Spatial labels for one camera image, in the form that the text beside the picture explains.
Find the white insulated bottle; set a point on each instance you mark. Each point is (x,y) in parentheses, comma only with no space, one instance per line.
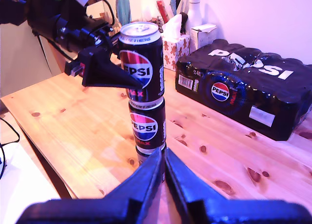
(195,11)

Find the gingerbread print tissue box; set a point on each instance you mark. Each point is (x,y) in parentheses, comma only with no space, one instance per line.
(175,50)

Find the white tissue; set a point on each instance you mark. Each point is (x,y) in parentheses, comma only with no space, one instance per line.
(174,26)

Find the small white cardboard box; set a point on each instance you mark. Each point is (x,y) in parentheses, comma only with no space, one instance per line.
(202,38)

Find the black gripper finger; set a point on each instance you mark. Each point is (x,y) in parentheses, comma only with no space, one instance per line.
(102,72)
(185,185)
(143,182)

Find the teal post with cream top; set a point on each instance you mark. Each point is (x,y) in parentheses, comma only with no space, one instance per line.
(123,11)

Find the black Pepsi Max multipack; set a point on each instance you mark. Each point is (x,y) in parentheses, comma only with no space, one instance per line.
(268,87)

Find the blue tube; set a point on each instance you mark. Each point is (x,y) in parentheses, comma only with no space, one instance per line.
(173,6)

